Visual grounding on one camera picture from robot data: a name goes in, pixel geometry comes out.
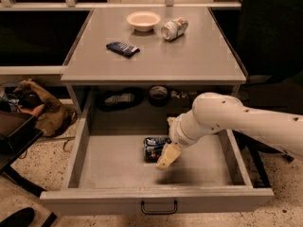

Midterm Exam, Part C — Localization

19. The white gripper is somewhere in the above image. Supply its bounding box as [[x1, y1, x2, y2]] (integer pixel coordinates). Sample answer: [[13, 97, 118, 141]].
[[156, 111, 205, 170]]

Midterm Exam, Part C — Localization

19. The blue pepsi can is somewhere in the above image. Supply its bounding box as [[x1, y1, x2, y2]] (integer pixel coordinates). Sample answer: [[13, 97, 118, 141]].
[[143, 136, 170, 161]]

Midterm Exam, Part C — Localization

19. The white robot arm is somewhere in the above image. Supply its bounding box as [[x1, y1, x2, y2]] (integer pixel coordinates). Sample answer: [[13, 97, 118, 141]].
[[157, 93, 303, 170]]

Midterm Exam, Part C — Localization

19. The grey open top drawer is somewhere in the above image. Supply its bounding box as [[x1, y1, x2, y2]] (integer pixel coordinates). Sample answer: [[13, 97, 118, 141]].
[[41, 95, 274, 215]]

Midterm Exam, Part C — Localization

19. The grey counter cabinet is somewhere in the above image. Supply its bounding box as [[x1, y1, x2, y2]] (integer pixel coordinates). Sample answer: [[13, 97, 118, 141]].
[[60, 6, 248, 118]]

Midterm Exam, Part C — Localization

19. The white crushed soda can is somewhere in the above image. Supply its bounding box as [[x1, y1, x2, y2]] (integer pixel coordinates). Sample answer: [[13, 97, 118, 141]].
[[161, 17, 188, 41]]

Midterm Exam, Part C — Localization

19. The small crumpled wrapper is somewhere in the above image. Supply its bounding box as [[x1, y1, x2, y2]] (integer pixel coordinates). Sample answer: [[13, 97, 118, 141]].
[[170, 90, 197, 99]]

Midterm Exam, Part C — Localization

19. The black tape roll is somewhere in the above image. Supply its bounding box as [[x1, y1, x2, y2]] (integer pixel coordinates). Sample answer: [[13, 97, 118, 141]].
[[149, 86, 169, 107]]

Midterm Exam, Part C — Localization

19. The black and grey pouch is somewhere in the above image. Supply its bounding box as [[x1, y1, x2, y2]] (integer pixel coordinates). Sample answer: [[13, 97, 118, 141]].
[[95, 87, 144, 112]]

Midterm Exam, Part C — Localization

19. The dark blue snack bag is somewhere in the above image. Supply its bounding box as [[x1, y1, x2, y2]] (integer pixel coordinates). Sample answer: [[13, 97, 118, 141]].
[[106, 42, 140, 58]]

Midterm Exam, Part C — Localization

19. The white paper bowl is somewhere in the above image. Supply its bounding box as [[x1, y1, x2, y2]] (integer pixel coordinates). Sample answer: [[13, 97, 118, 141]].
[[127, 11, 161, 32]]

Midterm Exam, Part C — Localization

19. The brown cloth bag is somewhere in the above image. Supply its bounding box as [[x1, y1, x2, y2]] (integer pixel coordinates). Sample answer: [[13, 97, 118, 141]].
[[14, 79, 77, 137]]

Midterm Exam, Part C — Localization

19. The black table left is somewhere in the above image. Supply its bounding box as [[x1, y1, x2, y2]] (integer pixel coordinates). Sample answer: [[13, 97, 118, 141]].
[[0, 111, 59, 227]]

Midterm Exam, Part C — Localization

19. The black office chair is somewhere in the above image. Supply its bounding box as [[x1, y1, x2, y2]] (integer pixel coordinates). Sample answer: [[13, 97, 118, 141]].
[[233, 0, 303, 163]]

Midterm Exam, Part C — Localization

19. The black shoe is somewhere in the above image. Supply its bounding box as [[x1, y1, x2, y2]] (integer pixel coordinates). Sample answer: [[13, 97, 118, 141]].
[[0, 207, 35, 227]]

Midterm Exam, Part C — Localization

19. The black drawer handle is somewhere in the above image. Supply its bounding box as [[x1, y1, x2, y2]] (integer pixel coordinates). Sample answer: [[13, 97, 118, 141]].
[[140, 201, 178, 216]]

